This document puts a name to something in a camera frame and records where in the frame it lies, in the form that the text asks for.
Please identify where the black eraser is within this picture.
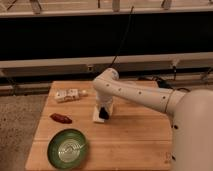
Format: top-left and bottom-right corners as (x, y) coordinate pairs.
(99, 107), (109, 120)

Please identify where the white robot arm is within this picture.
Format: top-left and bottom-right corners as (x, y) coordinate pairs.
(93, 68), (213, 171)

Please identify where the white plastic bottle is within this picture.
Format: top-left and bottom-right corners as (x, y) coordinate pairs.
(54, 89), (88, 103)

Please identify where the wooden cutting board table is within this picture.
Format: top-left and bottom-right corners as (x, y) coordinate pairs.
(25, 81), (171, 171)

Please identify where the dark red chili pepper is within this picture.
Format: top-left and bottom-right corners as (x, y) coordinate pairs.
(51, 113), (72, 124)

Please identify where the green glass bowl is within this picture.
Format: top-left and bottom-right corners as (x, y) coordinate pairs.
(47, 129), (88, 170)

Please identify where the black hanging cable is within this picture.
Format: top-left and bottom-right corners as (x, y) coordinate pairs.
(109, 5), (136, 69)

